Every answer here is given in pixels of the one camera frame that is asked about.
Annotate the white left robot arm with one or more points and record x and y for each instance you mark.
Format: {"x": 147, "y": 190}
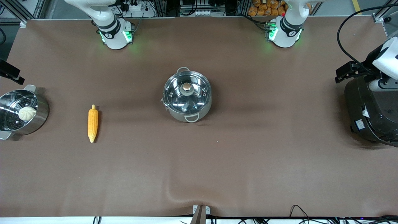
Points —
{"x": 287, "y": 29}

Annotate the glass pot lid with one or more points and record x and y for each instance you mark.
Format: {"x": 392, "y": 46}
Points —
{"x": 186, "y": 99}

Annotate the white steamed bun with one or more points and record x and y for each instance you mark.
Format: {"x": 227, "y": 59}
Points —
{"x": 27, "y": 113}

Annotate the yellow corn cob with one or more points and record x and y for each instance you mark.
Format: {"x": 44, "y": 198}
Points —
{"x": 93, "y": 123}

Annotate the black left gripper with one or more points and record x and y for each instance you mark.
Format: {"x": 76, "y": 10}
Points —
{"x": 368, "y": 62}

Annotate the aluminium frame profile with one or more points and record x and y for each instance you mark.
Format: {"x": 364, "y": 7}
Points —
{"x": 385, "y": 12}
{"x": 18, "y": 9}

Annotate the steel cooking pot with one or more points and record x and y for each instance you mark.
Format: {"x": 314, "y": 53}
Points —
{"x": 199, "y": 112}

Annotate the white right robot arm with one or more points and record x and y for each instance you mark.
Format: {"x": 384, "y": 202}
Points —
{"x": 108, "y": 25}

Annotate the steel steamer pot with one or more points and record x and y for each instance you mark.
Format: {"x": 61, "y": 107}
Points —
{"x": 39, "y": 116}

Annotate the black rice cooker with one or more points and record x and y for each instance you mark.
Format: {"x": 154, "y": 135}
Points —
{"x": 373, "y": 115}

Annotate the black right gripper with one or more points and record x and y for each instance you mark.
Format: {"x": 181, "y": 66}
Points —
{"x": 7, "y": 72}

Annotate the orange snack bags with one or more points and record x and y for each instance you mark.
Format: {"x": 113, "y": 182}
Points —
{"x": 267, "y": 7}

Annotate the brown table mat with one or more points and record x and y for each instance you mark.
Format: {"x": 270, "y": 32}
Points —
{"x": 199, "y": 171}

